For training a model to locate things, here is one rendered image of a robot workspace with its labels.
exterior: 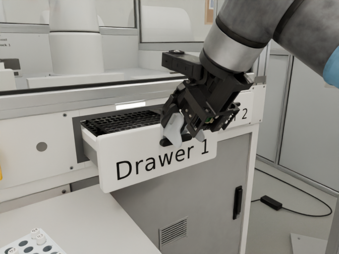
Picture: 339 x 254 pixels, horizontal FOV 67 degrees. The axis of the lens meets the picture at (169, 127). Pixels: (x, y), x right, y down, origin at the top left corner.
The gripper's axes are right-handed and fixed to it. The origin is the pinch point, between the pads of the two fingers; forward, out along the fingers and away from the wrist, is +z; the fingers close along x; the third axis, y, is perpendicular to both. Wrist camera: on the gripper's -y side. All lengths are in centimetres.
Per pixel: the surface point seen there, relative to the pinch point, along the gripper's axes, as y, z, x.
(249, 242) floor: 26, 94, 78
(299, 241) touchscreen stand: 38, 81, 98
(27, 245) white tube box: 8.6, 8.2, -27.9
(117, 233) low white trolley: 11.4, 10.8, -14.1
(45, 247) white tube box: 10.1, 7.4, -25.7
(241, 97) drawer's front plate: -13.3, 9.1, 39.7
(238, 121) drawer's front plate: -8.4, 15.8, 39.2
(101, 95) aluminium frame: -18.0, 5.9, -7.4
